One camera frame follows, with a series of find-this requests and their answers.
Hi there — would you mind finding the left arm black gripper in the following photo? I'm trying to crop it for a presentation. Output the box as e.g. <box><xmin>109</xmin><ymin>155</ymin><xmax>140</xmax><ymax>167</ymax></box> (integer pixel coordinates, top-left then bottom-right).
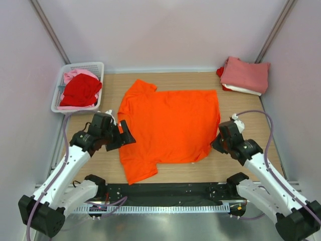
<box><xmin>101</xmin><ymin>119</ymin><xmax>135</xmax><ymax>151</ymax></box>

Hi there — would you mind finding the orange t-shirt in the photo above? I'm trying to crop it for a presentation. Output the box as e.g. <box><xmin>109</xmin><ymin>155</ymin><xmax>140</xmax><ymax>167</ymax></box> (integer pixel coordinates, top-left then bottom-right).
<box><xmin>118</xmin><ymin>79</ymin><xmax>221</xmax><ymax>185</ymax></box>

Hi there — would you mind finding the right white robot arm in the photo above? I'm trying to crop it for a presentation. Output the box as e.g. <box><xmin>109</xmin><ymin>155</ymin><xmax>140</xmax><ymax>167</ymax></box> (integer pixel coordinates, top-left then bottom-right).
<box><xmin>211</xmin><ymin>119</ymin><xmax>320</xmax><ymax>240</ymax></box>

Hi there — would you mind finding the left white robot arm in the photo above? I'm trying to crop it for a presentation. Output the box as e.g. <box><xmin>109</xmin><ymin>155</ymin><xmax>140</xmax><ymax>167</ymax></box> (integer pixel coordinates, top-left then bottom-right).
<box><xmin>18</xmin><ymin>111</ymin><xmax>136</xmax><ymax>240</ymax></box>

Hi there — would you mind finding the red t-shirt in basket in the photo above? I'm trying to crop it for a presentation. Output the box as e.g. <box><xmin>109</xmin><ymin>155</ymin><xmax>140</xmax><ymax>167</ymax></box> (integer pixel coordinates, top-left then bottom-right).
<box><xmin>60</xmin><ymin>74</ymin><xmax>102</xmax><ymax>107</ymax></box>

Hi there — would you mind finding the grey plastic laundry basket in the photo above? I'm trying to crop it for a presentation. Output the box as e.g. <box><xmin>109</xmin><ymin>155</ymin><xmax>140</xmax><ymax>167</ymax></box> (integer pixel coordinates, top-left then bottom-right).
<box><xmin>51</xmin><ymin>62</ymin><xmax>104</xmax><ymax>114</ymax></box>

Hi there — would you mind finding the folded pink t-shirt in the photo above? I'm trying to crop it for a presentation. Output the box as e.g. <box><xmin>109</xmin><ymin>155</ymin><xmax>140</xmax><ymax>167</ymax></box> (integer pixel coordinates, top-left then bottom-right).
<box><xmin>220</xmin><ymin>56</ymin><xmax>270</xmax><ymax>94</ymax></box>

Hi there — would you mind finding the folded red t-shirt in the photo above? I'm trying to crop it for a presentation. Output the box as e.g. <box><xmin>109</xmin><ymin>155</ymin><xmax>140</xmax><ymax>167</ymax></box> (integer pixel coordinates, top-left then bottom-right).
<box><xmin>216</xmin><ymin>66</ymin><xmax>225</xmax><ymax>78</ymax></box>

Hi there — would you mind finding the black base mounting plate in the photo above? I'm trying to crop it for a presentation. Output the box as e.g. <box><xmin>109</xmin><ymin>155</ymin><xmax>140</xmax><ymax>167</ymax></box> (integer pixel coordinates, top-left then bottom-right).
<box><xmin>100</xmin><ymin>182</ymin><xmax>257</xmax><ymax>208</ymax></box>

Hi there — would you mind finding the pink t-shirt in basket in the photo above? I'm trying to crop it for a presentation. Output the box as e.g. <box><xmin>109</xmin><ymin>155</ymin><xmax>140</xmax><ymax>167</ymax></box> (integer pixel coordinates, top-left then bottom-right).
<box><xmin>57</xmin><ymin>69</ymin><xmax>100</xmax><ymax>110</ymax></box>

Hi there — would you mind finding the right arm white wrist camera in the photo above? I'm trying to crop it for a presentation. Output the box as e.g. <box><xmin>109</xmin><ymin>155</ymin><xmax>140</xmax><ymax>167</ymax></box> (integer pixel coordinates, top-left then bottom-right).
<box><xmin>230</xmin><ymin>113</ymin><xmax>245</xmax><ymax>133</ymax></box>

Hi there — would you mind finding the arm white wrist camera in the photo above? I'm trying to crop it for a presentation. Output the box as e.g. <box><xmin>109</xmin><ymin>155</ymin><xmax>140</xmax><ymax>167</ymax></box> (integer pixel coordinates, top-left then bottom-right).
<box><xmin>97</xmin><ymin>109</ymin><xmax>117</xmax><ymax>126</ymax></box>
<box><xmin>230</xmin><ymin>113</ymin><xmax>245</xmax><ymax>133</ymax></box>

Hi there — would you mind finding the left arm white wrist camera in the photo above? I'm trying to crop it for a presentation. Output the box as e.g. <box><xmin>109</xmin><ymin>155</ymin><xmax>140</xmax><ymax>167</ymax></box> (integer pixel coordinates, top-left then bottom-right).
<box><xmin>97</xmin><ymin>109</ymin><xmax>117</xmax><ymax>126</ymax></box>

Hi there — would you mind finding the aluminium frame rail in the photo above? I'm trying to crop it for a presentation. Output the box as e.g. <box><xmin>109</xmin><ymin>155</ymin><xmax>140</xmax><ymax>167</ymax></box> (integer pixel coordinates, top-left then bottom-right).
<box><xmin>30</xmin><ymin>181</ymin><xmax>305</xmax><ymax>205</ymax></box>

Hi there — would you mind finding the white cable duct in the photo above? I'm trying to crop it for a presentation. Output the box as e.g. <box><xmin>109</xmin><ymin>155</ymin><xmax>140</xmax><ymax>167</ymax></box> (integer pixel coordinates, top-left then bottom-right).
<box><xmin>72</xmin><ymin>203</ymin><xmax>230</xmax><ymax>215</ymax></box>

